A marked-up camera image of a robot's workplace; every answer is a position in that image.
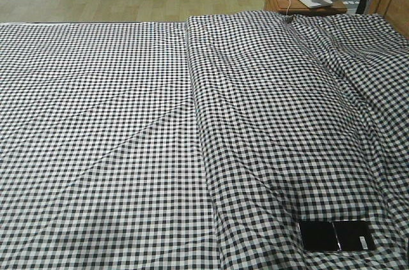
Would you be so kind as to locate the black smartphone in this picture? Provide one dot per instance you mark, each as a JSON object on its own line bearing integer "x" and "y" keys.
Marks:
{"x": 327, "y": 236}

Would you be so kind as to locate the checkered bed sheet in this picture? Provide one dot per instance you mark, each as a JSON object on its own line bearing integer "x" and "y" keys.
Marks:
{"x": 100, "y": 161}

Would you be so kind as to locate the checkered folded duvet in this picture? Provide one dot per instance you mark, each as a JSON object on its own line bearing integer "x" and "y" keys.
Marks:
{"x": 302, "y": 119}

